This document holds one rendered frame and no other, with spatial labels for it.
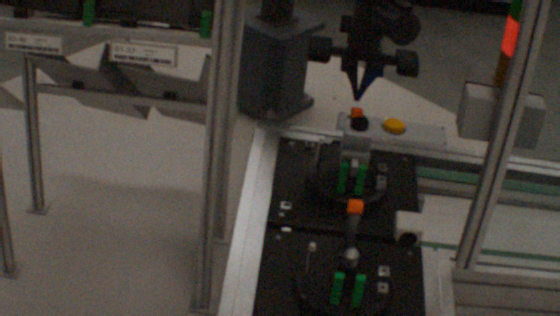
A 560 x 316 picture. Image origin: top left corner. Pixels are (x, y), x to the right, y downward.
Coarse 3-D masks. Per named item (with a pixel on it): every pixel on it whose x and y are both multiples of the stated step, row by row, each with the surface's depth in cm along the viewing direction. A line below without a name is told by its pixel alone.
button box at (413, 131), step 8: (344, 112) 156; (344, 120) 154; (376, 120) 155; (384, 120) 155; (336, 128) 156; (376, 128) 152; (408, 128) 154; (416, 128) 154; (424, 128) 154; (432, 128) 155; (440, 128) 155; (384, 136) 151; (392, 136) 151; (400, 136) 151; (408, 136) 151; (416, 136) 152; (424, 136) 152; (432, 136) 152; (440, 136) 153; (440, 144) 150
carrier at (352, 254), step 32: (288, 256) 119; (320, 256) 117; (352, 256) 109; (384, 256) 121; (416, 256) 122; (256, 288) 113; (288, 288) 113; (320, 288) 111; (352, 288) 112; (384, 288) 110; (416, 288) 116
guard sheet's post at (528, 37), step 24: (528, 0) 97; (528, 24) 98; (528, 48) 101; (528, 72) 102; (504, 96) 105; (504, 120) 107; (504, 144) 110; (504, 168) 111; (480, 192) 113; (480, 216) 116; (480, 240) 118; (456, 264) 122
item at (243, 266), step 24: (264, 144) 145; (264, 168) 138; (264, 192) 133; (240, 216) 127; (264, 216) 128; (240, 240) 122; (240, 264) 118; (432, 264) 122; (240, 288) 115; (432, 288) 117; (240, 312) 110; (432, 312) 113
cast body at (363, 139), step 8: (352, 120) 128; (360, 120) 128; (344, 128) 129; (352, 128) 127; (360, 128) 127; (368, 128) 128; (344, 136) 127; (352, 136) 126; (360, 136) 126; (368, 136) 126; (344, 144) 127; (352, 144) 127; (360, 144) 127; (368, 144) 127; (344, 152) 128; (352, 152) 128; (360, 152) 128; (368, 152) 128; (344, 160) 128; (352, 160) 128; (360, 160) 128; (368, 160) 128; (352, 168) 127; (352, 176) 127
